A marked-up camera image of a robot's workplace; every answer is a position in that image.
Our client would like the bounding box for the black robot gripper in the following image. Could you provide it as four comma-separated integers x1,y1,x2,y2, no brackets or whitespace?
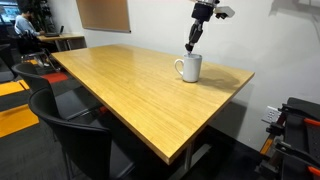
185,2,214,54

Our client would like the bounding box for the white ceramic mug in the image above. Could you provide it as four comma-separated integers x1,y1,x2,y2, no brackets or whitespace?
174,54,202,83

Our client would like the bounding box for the cork notice board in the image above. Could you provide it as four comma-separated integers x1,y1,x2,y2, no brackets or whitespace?
76,0,131,32

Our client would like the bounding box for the metal table leg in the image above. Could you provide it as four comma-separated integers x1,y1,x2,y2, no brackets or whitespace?
168,142,212,180

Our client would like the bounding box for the black orange clamp left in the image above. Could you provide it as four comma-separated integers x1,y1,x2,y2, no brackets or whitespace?
266,104,320,136

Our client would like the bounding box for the black orange clamp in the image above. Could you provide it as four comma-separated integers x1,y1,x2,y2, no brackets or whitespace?
266,104,320,136
275,141,320,178

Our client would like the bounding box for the small wooden desk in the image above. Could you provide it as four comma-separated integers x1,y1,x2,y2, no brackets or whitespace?
38,33,84,52

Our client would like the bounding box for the black orange clamp right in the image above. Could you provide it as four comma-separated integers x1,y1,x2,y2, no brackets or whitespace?
275,141,320,178

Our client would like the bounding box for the black laptop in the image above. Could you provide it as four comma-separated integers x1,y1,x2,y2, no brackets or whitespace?
44,25,64,37

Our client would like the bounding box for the black chair near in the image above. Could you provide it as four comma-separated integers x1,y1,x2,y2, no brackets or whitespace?
28,88,135,180

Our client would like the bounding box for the black chair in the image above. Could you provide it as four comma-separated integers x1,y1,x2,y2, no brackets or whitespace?
12,63,102,120
28,88,135,180

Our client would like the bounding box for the black robot stand cart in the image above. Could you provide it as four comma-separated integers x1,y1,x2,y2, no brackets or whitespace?
255,97,320,180

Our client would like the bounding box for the black chair far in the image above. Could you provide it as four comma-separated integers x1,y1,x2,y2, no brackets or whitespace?
12,63,102,120

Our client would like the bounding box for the seated person in blue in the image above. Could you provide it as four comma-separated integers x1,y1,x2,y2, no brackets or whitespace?
14,0,45,36

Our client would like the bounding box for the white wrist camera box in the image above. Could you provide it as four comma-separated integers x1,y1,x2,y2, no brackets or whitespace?
214,6,235,19

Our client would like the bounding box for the white wall power outlet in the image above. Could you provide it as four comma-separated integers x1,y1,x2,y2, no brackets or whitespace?
261,106,281,123

